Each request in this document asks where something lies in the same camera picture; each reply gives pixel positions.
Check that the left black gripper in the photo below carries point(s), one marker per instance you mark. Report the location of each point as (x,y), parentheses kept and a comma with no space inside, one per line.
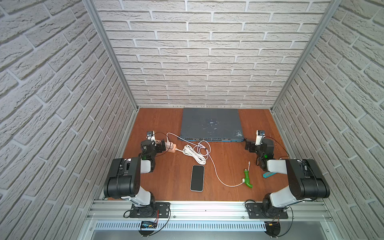
(159,144)

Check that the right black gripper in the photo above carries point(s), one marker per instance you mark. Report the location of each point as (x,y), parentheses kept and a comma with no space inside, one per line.
(248,145)

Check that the green pipe tee fitting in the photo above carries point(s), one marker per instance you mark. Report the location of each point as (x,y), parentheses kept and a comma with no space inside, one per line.
(246,179)

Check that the black smartphone grey case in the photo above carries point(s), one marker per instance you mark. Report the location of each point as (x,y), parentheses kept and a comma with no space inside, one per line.
(197,178)

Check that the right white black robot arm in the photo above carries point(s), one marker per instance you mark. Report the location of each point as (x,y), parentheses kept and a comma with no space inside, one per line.
(306,181)

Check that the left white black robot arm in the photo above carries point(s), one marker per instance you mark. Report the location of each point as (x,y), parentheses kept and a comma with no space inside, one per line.
(124,181)

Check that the pink power strip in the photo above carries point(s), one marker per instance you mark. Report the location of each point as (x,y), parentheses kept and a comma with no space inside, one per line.
(168,146)

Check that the teal utility knife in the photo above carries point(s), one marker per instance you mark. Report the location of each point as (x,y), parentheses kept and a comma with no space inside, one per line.
(268,174)

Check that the left green controller board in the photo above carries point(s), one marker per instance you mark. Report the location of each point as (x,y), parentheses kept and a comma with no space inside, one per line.
(148,225)

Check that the right round black controller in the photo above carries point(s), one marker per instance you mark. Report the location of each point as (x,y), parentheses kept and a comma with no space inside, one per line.
(273,229)

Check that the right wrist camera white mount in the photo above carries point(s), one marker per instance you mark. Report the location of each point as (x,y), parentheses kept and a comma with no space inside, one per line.
(260,134)

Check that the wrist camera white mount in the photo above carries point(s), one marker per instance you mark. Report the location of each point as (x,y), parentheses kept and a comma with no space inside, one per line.
(260,134)
(151,136)

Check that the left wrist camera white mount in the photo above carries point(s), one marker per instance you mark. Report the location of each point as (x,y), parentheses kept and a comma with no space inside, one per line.
(151,136)

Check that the blue grey network switch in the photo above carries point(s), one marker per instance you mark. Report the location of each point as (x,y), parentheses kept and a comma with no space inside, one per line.
(211,125)

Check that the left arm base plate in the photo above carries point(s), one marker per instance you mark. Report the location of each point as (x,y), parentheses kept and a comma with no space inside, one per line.
(157,210)

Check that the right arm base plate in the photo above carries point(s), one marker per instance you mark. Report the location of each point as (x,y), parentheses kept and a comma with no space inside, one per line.
(259,211)

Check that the aluminium front frame rail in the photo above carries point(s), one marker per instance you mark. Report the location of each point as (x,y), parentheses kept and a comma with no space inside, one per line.
(305,219)

